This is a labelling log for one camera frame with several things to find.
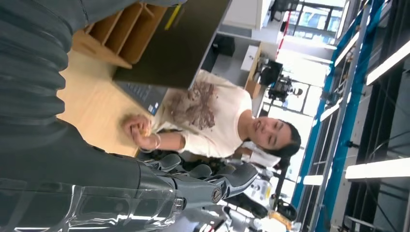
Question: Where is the white counter shelf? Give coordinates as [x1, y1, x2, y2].
[222, 0, 276, 31]

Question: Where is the wooden card organizer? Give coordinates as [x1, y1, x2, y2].
[71, 2, 169, 70]

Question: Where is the black camera rig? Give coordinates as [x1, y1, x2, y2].
[268, 75, 303, 103]

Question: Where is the dark grey laptop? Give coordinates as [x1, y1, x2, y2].
[113, 0, 232, 116]

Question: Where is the black monitor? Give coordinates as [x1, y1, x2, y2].
[260, 60, 284, 87]

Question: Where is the red barrier tape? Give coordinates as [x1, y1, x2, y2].
[275, 11, 292, 60]

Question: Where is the white drawer cabinet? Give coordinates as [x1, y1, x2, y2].
[240, 44, 260, 72]

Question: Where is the black computer case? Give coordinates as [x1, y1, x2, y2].
[212, 34, 236, 58]

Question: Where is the person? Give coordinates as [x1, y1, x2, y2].
[122, 69, 302, 169]

